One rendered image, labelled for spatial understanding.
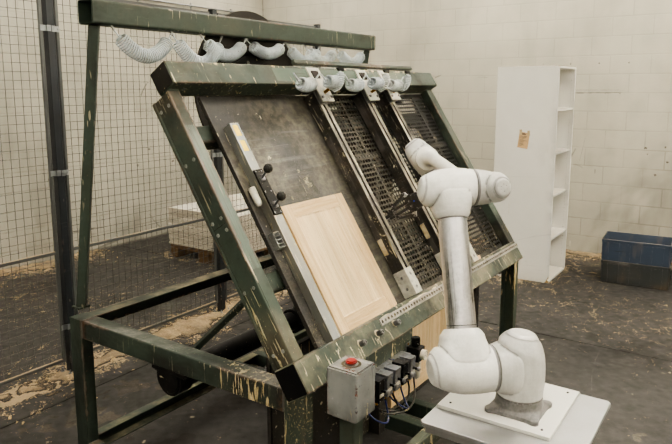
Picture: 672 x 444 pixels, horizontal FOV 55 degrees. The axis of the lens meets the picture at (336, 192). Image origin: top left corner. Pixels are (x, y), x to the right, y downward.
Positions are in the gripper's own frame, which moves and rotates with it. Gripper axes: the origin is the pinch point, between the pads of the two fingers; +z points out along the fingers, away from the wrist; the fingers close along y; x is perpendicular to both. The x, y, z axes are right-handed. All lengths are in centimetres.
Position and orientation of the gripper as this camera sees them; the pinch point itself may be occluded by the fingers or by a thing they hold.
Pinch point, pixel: (389, 216)
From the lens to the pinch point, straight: 302.8
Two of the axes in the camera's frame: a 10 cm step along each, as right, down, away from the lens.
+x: -5.8, 1.3, -8.1
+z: -6.9, 4.6, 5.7
